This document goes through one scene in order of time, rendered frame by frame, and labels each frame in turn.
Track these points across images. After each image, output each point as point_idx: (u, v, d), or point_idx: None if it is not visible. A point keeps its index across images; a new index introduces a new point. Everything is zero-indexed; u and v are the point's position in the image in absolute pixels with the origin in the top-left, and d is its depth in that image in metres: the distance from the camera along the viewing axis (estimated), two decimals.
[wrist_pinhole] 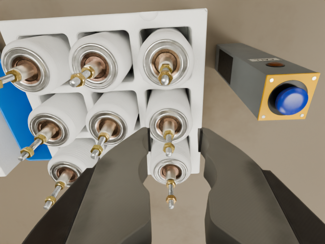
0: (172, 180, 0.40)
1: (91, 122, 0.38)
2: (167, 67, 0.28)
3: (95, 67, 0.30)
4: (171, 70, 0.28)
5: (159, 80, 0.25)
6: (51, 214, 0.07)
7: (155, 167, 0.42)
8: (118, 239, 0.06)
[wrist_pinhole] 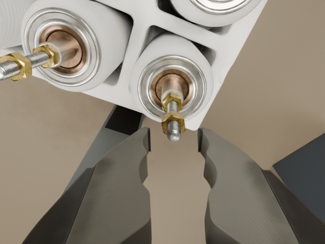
0: None
1: None
2: None
3: None
4: (166, 112, 0.18)
5: (179, 119, 0.14)
6: (51, 214, 0.07)
7: None
8: (118, 239, 0.06)
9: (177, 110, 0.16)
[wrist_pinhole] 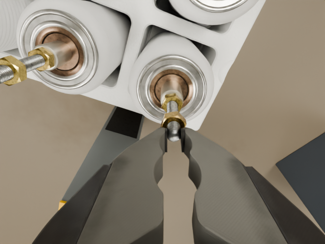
0: None
1: None
2: None
3: None
4: (163, 108, 0.18)
5: (182, 123, 0.14)
6: (67, 206, 0.07)
7: None
8: (130, 238, 0.06)
9: None
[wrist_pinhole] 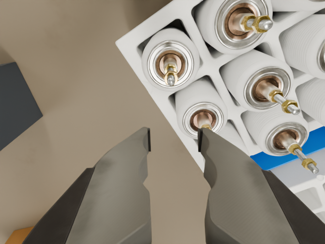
0: None
1: (263, 107, 0.34)
2: (174, 71, 0.28)
3: (199, 125, 0.34)
4: None
5: (168, 74, 0.25)
6: (51, 214, 0.07)
7: (321, 0, 0.26)
8: (118, 239, 0.06)
9: None
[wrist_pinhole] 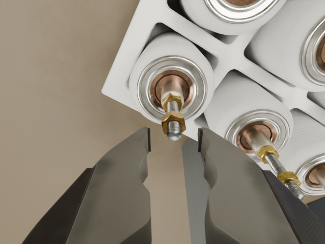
0: (182, 103, 0.18)
1: None
2: None
3: None
4: None
5: None
6: (51, 214, 0.07)
7: (202, 75, 0.20)
8: (118, 239, 0.06)
9: None
